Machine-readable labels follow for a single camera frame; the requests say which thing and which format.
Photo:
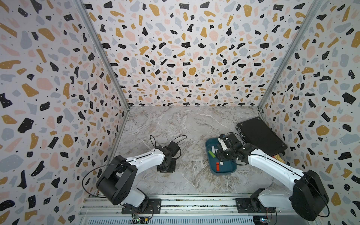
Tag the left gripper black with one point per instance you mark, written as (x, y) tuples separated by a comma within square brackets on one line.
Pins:
[(161, 169)]

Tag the teal plastic storage box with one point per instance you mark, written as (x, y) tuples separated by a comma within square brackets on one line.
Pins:
[(226, 167)]

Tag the left frame post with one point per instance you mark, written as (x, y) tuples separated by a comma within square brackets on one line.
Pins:
[(79, 5)]

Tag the right frame post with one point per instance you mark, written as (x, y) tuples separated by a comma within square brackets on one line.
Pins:
[(292, 48)]

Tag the aluminium mounting rail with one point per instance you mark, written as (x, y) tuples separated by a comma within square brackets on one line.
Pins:
[(191, 209)]

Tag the yellow red card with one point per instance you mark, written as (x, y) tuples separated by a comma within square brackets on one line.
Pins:
[(279, 158)]

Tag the frame post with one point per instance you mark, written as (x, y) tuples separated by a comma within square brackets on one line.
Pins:
[(79, 5), (292, 48)]

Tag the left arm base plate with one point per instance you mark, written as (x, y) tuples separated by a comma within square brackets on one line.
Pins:
[(148, 206)]

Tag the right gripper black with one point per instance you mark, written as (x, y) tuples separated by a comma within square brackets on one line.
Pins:
[(219, 154)]

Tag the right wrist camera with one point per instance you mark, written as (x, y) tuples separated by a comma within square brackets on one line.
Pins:
[(222, 144)]

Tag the black flat case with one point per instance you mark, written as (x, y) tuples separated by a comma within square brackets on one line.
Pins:
[(256, 132)]

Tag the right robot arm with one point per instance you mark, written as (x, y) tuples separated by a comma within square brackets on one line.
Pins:
[(306, 194)]

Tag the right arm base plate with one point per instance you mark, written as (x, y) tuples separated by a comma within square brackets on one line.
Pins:
[(249, 205)]

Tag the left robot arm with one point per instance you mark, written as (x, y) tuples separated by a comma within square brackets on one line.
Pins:
[(116, 182)]

